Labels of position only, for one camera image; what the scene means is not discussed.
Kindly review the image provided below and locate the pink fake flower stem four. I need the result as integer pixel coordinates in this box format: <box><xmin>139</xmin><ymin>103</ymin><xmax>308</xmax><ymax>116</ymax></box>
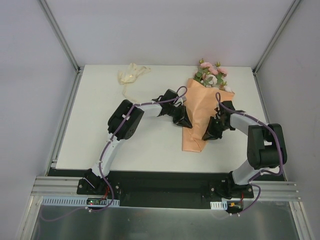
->
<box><xmin>201</xmin><ymin>73</ymin><xmax>224</xmax><ymax>88</ymax></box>

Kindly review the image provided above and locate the pink fake flower stem one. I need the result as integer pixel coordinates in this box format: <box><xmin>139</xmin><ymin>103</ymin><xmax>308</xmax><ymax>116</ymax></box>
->
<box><xmin>214</xmin><ymin>61</ymin><xmax>228</xmax><ymax>80</ymax></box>

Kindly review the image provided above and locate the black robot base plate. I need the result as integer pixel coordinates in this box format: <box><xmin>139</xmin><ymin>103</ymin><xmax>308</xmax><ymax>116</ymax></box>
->
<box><xmin>76</xmin><ymin>168</ymin><xmax>260</xmax><ymax>208</ymax></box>

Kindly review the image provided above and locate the right aluminium frame post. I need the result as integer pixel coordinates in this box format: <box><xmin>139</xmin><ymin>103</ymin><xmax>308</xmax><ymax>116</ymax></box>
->
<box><xmin>252</xmin><ymin>0</ymin><xmax>303</xmax><ymax>76</ymax></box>

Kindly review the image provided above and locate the left white cable duct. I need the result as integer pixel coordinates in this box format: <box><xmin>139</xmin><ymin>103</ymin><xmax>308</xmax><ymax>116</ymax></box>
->
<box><xmin>42</xmin><ymin>196</ymin><xmax>120</xmax><ymax>208</ymax></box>

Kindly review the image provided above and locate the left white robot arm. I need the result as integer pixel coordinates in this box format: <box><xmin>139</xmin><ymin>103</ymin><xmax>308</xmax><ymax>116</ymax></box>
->
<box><xmin>76</xmin><ymin>86</ymin><xmax>193</xmax><ymax>195</ymax></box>

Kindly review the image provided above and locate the pink fake flower stem three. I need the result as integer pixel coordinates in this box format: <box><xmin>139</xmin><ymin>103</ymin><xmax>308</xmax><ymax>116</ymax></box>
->
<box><xmin>219</xmin><ymin>81</ymin><xmax>233</xmax><ymax>93</ymax></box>

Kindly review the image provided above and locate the white cable duct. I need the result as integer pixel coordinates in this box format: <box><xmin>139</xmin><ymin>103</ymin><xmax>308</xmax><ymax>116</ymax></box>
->
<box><xmin>210</xmin><ymin>201</ymin><xmax>228</xmax><ymax>211</ymax></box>
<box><xmin>42</xmin><ymin>196</ymin><xmax>120</xmax><ymax>208</ymax></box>

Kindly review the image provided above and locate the aluminium frame post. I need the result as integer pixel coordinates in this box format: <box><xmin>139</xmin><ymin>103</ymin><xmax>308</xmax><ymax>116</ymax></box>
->
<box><xmin>252</xmin><ymin>0</ymin><xmax>303</xmax><ymax>76</ymax></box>
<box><xmin>37</xmin><ymin>0</ymin><xmax>81</xmax><ymax>73</ymax></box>

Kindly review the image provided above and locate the pink fake flower stem two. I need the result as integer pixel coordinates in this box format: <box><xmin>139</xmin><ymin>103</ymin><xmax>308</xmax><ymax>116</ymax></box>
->
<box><xmin>196</xmin><ymin>58</ymin><xmax>217</xmax><ymax>77</ymax></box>

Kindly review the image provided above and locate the right white cable duct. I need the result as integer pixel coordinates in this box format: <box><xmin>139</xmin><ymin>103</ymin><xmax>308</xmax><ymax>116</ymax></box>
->
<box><xmin>210</xmin><ymin>201</ymin><xmax>228</xmax><ymax>211</ymax></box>

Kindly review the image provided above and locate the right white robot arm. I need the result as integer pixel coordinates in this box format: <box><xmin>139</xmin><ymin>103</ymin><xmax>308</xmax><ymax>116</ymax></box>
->
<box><xmin>202</xmin><ymin>100</ymin><xmax>287</xmax><ymax>199</ymax></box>

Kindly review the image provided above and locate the left aluminium frame post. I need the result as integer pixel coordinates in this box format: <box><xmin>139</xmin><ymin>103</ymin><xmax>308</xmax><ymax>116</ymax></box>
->
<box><xmin>37</xmin><ymin>0</ymin><xmax>81</xmax><ymax>73</ymax></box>

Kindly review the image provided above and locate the kraft wrapping paper sheet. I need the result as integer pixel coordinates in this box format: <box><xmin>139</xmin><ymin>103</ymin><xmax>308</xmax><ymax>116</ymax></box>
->
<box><xmin>182</xmin><ymin>78</ymin><xmax>235</xmax><ymax>153</ymax></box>

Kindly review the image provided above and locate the cream ribbon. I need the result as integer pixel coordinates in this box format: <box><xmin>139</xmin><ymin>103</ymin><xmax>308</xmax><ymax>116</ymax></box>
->
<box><xmin>117</xmin><ymin>62</ymin><xmax>151</xmax><ymax>104</ymax></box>

